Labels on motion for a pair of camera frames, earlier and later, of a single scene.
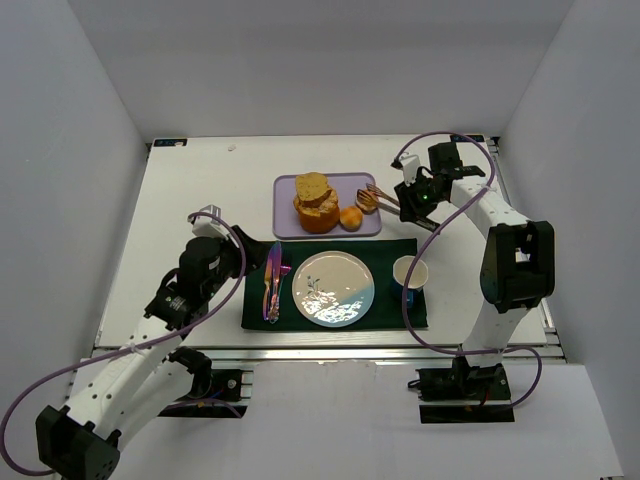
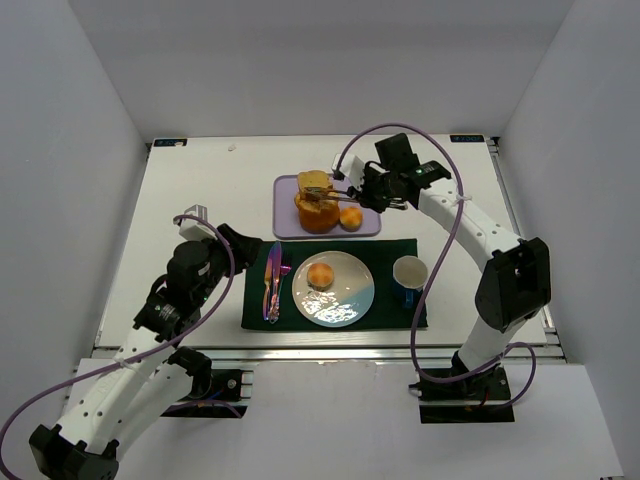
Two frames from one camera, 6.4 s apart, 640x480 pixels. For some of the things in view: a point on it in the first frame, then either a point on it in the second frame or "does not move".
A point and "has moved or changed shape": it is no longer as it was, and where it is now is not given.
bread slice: (312, 188) has moved or changed shape
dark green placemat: (379, 255) does not move
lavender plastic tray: (286, 224) does not move
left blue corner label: (170, 142) does not move
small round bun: (366, 201) has moved or changed shape
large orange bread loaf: (321, 218) does not move
